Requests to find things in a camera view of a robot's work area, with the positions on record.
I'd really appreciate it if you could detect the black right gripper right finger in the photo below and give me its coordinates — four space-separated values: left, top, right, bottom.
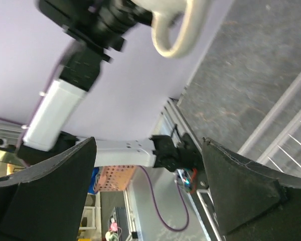
202 138 301 241

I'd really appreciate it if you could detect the white wire dish rack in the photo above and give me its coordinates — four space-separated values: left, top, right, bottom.
238 72 301 177

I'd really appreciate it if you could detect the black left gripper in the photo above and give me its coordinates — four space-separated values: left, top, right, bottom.
36 1 153 54

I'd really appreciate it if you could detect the cream ceramic mug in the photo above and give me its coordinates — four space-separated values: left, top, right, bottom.
133 0 212 58

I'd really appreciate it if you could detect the orange perforated basket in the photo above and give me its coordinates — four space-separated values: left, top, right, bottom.
93 165 136 193

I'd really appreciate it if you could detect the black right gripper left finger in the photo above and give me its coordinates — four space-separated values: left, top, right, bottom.
0 137 97 241

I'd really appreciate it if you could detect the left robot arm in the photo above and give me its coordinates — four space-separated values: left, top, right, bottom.
16 1 211 166

